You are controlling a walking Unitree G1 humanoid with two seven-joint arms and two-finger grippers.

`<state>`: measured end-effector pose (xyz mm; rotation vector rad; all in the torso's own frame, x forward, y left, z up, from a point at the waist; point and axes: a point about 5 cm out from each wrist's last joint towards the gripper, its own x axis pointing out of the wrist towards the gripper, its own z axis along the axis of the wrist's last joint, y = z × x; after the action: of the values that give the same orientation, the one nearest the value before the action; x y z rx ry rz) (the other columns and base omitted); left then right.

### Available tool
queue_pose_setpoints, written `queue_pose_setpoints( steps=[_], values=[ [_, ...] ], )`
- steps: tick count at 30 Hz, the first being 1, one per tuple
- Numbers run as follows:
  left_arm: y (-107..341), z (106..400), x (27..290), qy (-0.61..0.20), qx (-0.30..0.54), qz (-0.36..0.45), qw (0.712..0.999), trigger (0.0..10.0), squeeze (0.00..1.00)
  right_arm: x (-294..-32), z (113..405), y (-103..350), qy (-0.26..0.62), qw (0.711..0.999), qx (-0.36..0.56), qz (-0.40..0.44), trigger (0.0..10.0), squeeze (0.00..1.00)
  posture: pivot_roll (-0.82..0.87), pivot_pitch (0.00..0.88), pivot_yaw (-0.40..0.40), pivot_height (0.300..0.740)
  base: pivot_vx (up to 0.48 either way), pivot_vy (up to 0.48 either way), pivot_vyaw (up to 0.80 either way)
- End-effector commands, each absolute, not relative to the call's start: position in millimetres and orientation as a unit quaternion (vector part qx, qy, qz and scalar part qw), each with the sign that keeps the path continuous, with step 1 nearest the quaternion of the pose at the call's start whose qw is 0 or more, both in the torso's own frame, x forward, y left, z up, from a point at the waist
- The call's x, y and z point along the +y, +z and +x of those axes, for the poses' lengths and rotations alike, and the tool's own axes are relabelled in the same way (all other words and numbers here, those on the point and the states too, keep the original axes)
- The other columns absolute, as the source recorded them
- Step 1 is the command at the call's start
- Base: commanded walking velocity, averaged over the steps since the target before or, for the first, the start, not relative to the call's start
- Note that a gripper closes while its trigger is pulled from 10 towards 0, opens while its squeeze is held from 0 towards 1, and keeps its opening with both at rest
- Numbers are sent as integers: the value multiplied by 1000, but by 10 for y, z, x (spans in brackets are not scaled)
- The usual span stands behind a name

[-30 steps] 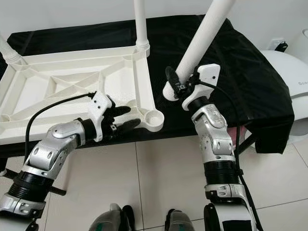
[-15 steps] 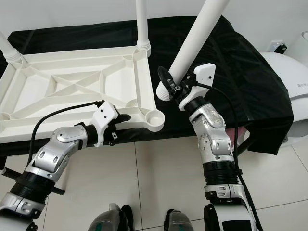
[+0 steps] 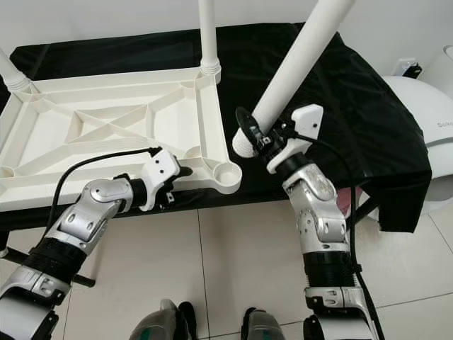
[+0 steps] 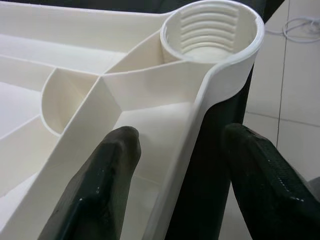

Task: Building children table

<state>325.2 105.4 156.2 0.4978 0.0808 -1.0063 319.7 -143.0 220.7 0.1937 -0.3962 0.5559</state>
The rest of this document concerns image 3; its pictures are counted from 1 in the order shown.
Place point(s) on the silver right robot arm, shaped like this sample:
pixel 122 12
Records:
pixel 318 212

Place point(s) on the white plastic table top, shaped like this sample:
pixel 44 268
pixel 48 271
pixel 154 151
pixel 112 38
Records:
pixel 56 134

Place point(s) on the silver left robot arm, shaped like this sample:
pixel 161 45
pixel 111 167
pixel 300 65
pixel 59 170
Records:
pixel 85 216

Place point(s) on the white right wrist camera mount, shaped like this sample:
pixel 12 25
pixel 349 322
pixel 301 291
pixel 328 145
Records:
pixel 304 120

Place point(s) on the white round appliance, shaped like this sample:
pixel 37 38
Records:
pixel 421 120

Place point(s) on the grey robot right leg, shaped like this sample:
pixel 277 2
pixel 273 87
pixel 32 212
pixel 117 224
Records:
pixel 263 328

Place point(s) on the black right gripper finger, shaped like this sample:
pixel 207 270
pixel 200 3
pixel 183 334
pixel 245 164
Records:
pixel 249 124

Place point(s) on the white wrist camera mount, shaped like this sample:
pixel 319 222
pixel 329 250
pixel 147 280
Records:
pixel 161 170
pixel 304 120

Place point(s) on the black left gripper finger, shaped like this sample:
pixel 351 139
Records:
pixel 182 172

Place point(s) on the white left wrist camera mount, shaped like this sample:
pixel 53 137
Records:
pixel 161 170

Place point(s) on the black tablecloth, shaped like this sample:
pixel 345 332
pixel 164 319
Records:
pixel 375 106

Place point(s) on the white rounded plastic container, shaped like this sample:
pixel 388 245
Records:
pixel 447 62

